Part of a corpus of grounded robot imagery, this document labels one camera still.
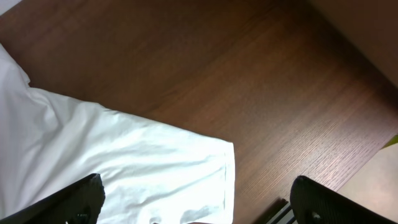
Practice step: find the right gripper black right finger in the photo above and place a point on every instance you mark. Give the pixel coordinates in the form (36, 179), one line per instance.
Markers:
(314, 203)

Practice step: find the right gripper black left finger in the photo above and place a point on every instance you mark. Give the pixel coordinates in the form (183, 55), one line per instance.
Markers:
(80, 202)

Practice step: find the white t-shirt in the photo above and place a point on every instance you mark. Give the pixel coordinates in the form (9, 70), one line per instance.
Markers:
(152, 172)

